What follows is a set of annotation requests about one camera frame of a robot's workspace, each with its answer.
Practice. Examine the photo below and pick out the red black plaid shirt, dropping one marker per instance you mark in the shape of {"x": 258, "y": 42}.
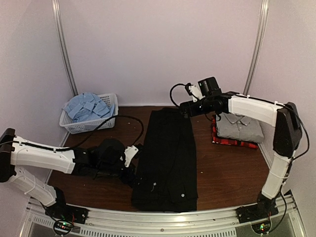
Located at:
{"x": 225, "y": 141}

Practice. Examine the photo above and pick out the left aluminium frame post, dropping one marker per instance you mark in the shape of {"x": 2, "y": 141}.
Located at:
{"x": 63, "y": 46}

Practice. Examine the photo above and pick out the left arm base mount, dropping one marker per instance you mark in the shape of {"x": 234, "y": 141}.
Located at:
{"x": 64, "y": 216}

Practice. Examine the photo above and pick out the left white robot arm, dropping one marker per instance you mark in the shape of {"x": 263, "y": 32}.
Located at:
{"x": 16, "y": 153}

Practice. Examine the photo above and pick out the light blue shirt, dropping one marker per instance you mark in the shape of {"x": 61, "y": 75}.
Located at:
{"x": 88, "y": 106}

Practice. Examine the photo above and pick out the black long sleeve shirt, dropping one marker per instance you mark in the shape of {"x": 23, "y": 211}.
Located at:
{"x": 167, "y": 167}

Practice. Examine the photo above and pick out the white plastic basket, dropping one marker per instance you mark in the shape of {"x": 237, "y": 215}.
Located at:
{"x": 86, "y": 126}

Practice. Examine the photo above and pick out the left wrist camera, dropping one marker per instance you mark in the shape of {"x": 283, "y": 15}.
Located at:
{"x": 130, "y": 153}

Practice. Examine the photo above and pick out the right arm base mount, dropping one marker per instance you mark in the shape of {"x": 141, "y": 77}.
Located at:
{"x": 259, "y": 214}

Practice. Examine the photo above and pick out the aluminium frame post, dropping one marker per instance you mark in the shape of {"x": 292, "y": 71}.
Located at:
{"x": 261, "y": 29}
{"x": 63, "y": 46}

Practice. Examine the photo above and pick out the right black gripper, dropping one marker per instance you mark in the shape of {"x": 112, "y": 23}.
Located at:
{"x": 183, "y": 106}

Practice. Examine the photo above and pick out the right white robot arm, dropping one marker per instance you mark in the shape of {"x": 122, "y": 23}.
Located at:
{"x": 284, "y": 118}

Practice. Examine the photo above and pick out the grey folded button shirt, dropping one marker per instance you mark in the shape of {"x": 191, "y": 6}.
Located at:
{"x": 237, "y": 127}

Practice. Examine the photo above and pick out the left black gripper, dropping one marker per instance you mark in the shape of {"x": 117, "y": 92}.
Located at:
{"x": 126, "y": 178}

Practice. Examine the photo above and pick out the right aluminium frame post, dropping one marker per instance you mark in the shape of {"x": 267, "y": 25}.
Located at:
{"x": 261, "y": 29}

